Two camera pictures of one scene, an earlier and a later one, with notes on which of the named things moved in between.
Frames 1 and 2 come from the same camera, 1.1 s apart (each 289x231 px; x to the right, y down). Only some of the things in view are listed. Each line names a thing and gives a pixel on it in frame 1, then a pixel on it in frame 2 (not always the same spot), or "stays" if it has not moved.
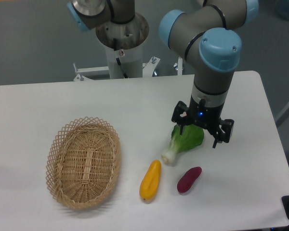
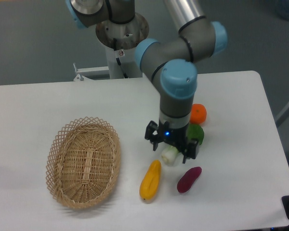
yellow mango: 151,181 stays
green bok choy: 192,137 stays
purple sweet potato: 186,181 stays
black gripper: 206,117 → 177,137
